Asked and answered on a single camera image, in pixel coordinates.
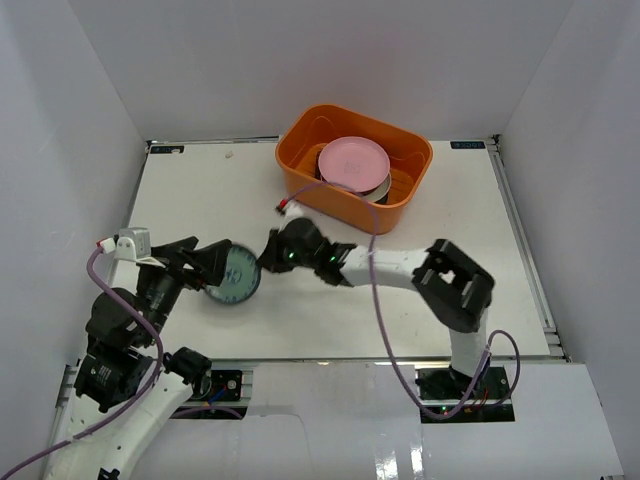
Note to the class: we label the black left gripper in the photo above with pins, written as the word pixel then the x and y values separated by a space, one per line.
pixel 185 260

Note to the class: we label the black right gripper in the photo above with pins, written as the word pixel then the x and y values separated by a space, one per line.
pixel 271 258

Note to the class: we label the blue patterned round plate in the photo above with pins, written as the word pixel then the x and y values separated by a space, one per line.
pixel 241 279

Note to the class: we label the pink round plate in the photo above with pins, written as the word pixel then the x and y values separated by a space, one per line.
pixel 355 162

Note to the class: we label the cream round plate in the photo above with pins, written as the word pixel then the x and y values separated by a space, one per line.
pixel 382 198

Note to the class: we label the yellow patterned round plate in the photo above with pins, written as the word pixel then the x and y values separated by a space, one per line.
pixel 373 193

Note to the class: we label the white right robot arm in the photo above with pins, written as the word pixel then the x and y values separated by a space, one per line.
pixel 456 289

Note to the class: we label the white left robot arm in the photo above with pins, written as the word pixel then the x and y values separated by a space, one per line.
pixel 128 385

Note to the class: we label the orange plastic bin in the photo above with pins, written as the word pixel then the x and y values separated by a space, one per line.
pixel 297 151

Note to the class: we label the left blue table label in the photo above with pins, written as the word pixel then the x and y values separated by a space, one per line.
pixel 166 149

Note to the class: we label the blue table label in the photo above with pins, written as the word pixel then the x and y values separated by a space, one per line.
pixel 166 149
pixel 467 145

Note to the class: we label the right blue table label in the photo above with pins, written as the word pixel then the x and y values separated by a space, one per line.
pixel 467 145

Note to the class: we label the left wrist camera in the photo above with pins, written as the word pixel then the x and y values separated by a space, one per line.
pixel 130 245

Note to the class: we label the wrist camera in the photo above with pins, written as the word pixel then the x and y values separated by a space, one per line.
pixel 130 245
pixel 289 210

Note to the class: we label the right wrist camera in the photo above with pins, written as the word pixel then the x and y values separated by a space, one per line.
pixel 289 210

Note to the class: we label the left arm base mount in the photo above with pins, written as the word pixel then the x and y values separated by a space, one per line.
pixel 218 398

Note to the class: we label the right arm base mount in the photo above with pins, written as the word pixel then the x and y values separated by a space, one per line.
pixel 440 390

